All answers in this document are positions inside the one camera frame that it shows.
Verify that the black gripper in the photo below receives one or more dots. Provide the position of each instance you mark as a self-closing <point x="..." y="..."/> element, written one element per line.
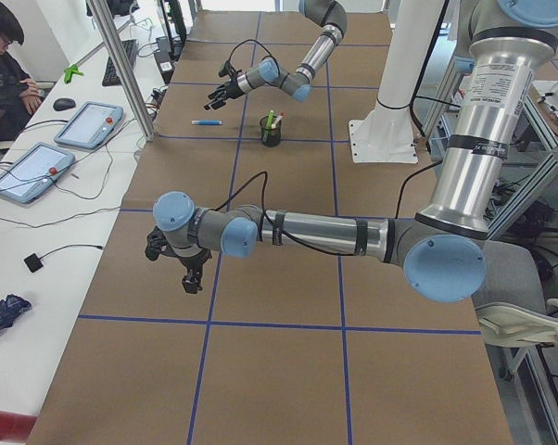
<point x="188" y="260"/>
<point x="231" y="86"/>

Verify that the blue highlighter pen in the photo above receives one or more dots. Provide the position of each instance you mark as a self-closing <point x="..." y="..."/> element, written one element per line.
<point x="207" y="122"/>

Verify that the red whiteboard marker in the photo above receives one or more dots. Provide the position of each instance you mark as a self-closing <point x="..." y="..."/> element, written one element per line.
<point x="278" y="119"/>

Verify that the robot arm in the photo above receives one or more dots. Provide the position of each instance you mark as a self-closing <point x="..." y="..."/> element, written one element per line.
<point x="443" y="251"/>
<point x="330" y="16"/>

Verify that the green highlighter pen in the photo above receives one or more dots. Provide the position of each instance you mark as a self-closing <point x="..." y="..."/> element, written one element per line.
<point x="268" y="125"/>

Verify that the black mesh pen holder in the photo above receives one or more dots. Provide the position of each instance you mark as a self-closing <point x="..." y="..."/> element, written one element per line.
<point x="275" y="136"/>

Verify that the far teach pendant tablet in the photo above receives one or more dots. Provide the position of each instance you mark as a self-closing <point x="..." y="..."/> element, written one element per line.
<point x="90" y="126"/>

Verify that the teach pendant tablet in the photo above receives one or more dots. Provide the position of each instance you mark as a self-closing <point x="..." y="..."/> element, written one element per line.
<point x="90" y="126"/>
<point x="34" y="173"/>

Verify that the green clamp tool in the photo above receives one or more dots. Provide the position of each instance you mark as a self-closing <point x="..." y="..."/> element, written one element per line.
<point x="70" y="72"/>

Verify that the black computer mouse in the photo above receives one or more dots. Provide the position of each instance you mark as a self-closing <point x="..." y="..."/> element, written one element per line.
<point x="64" y="103"/>

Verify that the small black puck device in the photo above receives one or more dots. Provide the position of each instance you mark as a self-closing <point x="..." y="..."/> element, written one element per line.
<point x="33" y="262"/>

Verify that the folded blue umbrella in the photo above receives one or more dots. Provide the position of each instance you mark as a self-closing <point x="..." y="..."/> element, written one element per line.
<point x="11" y="308"/>

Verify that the near teach pendant tablet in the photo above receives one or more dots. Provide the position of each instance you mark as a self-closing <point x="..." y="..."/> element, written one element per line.
<point x="34" y="173"/>

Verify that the seated person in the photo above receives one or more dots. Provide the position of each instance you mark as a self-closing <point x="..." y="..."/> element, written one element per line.
<point x="19" y="93"/>

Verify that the white mounting pillar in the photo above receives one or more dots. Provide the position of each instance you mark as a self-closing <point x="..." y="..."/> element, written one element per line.
<point x="416" y="23"/>

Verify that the grey office chair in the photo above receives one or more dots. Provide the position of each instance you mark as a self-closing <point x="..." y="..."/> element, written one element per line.
<point x="510" y="306"/>

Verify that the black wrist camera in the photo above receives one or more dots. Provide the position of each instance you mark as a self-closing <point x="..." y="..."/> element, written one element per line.
<point x="155" y="244"/>
<point x="227" y="69"/>

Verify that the aluminium frame post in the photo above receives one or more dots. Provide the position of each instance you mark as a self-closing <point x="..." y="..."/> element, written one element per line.
<point x="111" y="39"/>

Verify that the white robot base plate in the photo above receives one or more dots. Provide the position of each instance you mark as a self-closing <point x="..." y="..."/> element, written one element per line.
<point x="382" y="141"/>

